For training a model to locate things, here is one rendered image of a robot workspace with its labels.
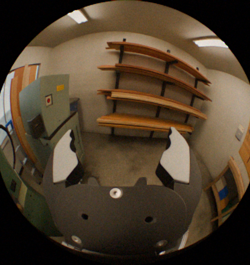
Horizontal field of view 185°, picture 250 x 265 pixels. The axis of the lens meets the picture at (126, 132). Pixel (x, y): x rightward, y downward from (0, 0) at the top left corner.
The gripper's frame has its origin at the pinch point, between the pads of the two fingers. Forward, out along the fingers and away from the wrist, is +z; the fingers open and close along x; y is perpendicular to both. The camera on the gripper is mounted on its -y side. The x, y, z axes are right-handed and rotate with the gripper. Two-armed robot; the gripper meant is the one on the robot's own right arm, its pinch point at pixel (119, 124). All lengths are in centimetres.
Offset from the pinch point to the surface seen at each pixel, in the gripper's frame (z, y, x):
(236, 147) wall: 2, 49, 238
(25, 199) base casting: -31, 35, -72
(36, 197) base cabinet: -21, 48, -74
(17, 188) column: -30, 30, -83
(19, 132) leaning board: 40, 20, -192
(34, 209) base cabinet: -37, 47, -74
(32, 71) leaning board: 102, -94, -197
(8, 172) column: -25, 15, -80
